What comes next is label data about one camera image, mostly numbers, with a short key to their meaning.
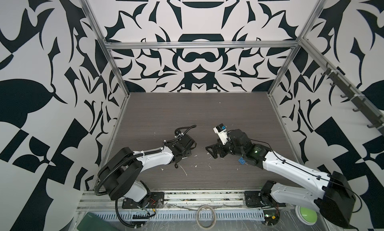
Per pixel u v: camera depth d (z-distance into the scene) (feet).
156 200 2.40
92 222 2.24
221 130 2.25
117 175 1.42
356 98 1.92
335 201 1.26
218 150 2.26
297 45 3.00
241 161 1.96
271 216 2.33
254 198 2.44
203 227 2.18
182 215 2.34
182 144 2.25
